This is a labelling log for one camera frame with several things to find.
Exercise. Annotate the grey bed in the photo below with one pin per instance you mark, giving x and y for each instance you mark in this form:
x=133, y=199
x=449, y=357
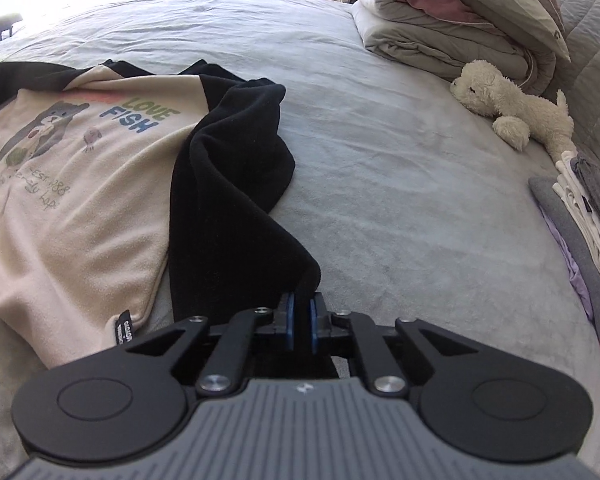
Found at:
x=405, y=185

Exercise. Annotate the white folded garment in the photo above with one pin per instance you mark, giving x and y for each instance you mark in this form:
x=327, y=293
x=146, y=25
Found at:
x=595, y=240

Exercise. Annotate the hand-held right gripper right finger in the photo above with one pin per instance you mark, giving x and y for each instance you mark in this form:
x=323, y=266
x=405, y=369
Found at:
x=313, y=325

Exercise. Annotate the folded grey duvet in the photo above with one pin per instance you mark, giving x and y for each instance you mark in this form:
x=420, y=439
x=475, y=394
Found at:
x=410, y=40

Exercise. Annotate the grey quilted headboard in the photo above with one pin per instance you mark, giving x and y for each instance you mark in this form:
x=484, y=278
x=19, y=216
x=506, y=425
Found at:
x=595, y=35

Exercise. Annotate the lilac folded garment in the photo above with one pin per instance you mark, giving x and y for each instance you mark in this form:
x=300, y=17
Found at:
x=572, y=270

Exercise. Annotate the phone on black stand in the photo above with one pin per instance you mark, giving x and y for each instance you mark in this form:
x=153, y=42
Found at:
x=5, y=21

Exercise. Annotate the beige bear-print shirt black sleeves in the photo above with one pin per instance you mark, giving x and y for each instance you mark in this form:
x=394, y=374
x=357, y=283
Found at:
x=80, y=210

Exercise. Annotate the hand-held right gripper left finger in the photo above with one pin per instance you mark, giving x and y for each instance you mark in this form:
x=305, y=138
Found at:
x=290, y=322

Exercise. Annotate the white plush toy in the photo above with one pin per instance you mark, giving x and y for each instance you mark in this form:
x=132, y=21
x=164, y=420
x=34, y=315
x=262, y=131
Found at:
x=480, y=87

